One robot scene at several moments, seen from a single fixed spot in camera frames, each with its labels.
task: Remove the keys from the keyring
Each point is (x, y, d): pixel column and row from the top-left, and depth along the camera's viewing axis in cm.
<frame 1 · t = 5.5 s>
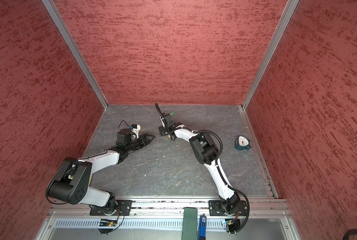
left hand: (152, 140, 90), fingers open
right hand: (163, 130, 105), fingers open
teal kitchen scale: (241, 143, 97), point 5 cm above the table

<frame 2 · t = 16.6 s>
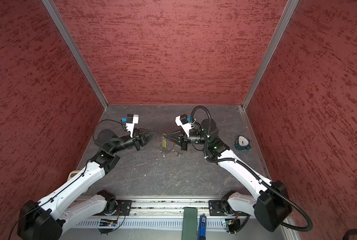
left hand: (157, 135, 64), fingers closed
right hand: (165, 139, 64), fingers closed
yellow capped key: (165, 143, 66), point 30 cm above the table
the other named things where they were.

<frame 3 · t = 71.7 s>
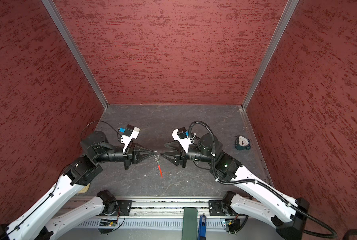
left hand: (152, 157, 55), fingers closed
right hand: (163, 154, 58), fingers open
perforated metal keyring red handle: (160, 171, 89), on the table
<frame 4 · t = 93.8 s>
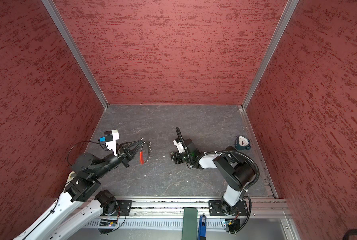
left hand: (143, 145, 60), fingers closed
right hand: (170, 159, 90), fingers closed
perforated metal keyring red handle: (142, 153, 60), point 34 cm above the table
